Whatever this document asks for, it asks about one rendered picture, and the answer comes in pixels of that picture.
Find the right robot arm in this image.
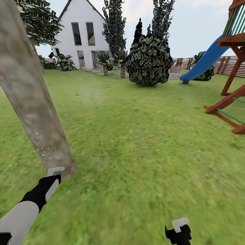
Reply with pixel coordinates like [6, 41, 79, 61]
[165, 217, 192, 245]

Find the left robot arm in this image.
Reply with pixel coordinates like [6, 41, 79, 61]
[0, 167, 64, 245]

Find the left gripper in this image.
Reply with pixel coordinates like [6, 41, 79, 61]
[54, 175, 61, 184]

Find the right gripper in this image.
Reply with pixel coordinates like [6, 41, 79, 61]
[165, 226, 192, 245]

